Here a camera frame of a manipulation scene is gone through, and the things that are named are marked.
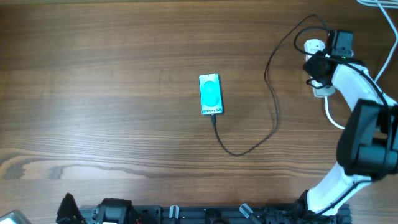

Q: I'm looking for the smartphone with teal screen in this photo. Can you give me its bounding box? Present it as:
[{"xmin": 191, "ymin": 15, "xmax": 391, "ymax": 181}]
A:
[{"xmin": 199, "ymin": 73, "xmax": 224, "ymax": 116}]

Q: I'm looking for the white power strip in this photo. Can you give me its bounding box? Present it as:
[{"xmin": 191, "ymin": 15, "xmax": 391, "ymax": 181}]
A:
[{"xmin": 304, "ymin": 39, "xmax": 335, "ymax": 98}]

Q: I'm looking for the black USB charging cable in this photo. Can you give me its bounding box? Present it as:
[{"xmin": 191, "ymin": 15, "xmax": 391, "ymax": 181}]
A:
[{"xmin": 210, "ymin": 14, "xmax": 330, "ymax": 157}]

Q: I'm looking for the white power strip cord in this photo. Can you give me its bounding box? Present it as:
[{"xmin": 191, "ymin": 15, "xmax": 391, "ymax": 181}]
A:
[{"xmin": 323, "ymin": 0, "xmax": 398, "ymax": 131}]

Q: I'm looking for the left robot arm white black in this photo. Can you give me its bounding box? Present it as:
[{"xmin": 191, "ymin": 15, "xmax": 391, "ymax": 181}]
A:
[{"xmin": 56, "ymin": 193, "xmax": 141, "ymax": 224}]

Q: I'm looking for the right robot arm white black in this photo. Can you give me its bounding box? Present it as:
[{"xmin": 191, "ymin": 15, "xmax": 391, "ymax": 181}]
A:
[{"xmin": 292, "ymin": 30, "xmax": 397, "ymax": 219}]

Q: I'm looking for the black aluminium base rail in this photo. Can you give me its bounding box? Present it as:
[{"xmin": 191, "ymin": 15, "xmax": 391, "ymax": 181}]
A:
[{"xmin": 75, "ymin": 203, "xmax": 352, "ymax": 224}]

